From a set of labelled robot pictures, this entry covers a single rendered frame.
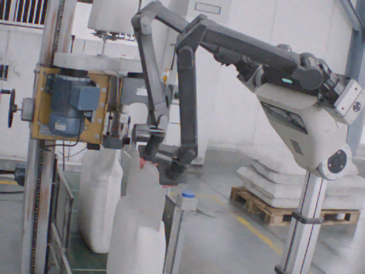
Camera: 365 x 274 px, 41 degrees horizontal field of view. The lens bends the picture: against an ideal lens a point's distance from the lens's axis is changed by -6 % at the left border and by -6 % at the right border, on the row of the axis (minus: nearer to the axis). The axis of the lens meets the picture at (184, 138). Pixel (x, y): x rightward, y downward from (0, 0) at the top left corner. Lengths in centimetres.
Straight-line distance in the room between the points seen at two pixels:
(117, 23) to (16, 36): 294
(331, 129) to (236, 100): 532
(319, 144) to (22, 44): 361
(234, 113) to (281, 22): 146
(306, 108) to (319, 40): 599
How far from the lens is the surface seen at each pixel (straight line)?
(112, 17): 209
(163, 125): 199
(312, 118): 177
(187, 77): 155
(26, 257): 255
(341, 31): 797
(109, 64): 216
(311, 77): 156
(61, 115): 210
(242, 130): 723
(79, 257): 271
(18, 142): 510
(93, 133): 233
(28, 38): 496
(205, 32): 147
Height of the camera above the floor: 153
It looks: 10 degrees down
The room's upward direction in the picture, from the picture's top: 10 degrees clockwise
